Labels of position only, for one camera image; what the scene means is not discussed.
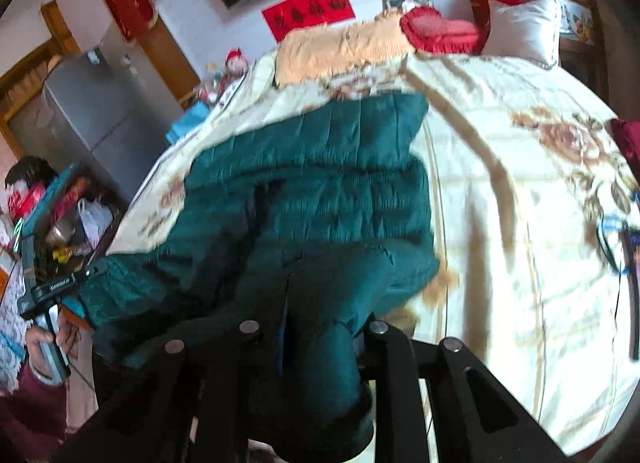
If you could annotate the red wall banner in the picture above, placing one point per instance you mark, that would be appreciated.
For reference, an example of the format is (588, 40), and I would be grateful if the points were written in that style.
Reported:
(310, 10)

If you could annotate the dark red cloth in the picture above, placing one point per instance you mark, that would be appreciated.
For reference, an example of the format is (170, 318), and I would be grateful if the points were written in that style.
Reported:
(627, 140)

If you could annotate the wooden chair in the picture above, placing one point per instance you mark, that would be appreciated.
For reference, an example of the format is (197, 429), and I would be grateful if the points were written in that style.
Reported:
(575, 3)

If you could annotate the green quilted puffer jacket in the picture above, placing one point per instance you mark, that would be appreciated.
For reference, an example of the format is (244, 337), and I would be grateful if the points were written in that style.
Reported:
(325, 193)

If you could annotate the person's left forearm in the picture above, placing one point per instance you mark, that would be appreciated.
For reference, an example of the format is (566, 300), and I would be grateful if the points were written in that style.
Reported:
(30, 413)

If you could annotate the assorted bedside bottles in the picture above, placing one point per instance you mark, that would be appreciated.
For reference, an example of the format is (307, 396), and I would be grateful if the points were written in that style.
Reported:
(212, 85)

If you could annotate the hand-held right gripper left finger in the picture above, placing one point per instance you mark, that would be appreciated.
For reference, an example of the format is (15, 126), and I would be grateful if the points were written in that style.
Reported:
(240, 368)

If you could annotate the bed with floral sheet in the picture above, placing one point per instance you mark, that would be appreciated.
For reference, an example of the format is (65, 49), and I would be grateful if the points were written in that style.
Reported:
(500, 243)

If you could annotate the white plastic bag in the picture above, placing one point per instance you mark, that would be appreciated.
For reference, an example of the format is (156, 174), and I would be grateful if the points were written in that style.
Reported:
(95, 223)

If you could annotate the blue paper bag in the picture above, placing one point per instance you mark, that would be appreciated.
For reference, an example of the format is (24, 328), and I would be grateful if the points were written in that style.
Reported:
(187, 123)

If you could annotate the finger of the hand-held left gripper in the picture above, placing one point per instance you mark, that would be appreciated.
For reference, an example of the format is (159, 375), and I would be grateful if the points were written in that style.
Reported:
(92, 274)

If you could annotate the red gift box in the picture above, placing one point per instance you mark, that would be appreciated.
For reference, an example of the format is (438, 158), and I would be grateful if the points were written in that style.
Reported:
(27, 193)

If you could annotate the beige frilled pillow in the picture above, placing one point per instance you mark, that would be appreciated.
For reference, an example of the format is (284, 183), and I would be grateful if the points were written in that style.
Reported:
(340, 50)

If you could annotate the dark rectangular device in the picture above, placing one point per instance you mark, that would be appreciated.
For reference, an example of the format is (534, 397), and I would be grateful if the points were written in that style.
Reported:
(632, 288)

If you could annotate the red frilled pillow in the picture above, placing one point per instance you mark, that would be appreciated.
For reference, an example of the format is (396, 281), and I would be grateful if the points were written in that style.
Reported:
(440, 30)

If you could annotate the person's left hand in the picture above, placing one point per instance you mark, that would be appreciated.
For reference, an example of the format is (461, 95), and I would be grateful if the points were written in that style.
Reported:
(67, 338)

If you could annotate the teal box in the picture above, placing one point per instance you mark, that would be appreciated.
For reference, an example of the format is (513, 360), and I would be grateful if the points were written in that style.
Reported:
(52, 193)

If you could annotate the wooden door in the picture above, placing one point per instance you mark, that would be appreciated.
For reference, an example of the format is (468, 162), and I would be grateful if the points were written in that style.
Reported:
(165, 58)

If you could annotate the grey refrigerator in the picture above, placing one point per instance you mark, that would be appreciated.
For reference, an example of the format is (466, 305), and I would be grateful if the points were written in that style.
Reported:
(100, 113)

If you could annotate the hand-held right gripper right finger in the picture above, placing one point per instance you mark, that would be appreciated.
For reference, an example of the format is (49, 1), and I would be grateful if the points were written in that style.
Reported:
(400, 393)

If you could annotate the plush toy with red hat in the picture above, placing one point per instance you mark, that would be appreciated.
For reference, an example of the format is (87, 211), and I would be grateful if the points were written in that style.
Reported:
(236, 63)

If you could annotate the white satin pillow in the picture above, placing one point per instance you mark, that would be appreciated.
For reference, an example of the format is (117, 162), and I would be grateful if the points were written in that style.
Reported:
(522, 33)

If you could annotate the white patterned cloth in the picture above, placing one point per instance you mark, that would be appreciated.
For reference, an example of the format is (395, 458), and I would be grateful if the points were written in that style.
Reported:
(10, 343)

